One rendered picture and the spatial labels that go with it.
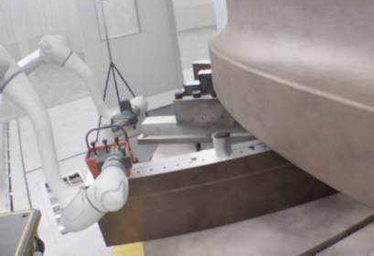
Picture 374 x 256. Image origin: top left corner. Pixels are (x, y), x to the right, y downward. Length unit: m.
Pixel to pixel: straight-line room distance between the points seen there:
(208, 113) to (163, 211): 1.07
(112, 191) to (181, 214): 0.65
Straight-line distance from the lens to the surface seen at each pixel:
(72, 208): 1.08
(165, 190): 1.48
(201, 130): 2.56
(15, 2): 4.18
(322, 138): 0.90
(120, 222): 1.57
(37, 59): 1.89
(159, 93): 4.65
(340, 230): 1.64
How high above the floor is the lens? 1.38
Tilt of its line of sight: 21 degrees down
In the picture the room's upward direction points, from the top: 9 degrees counter-clockwise
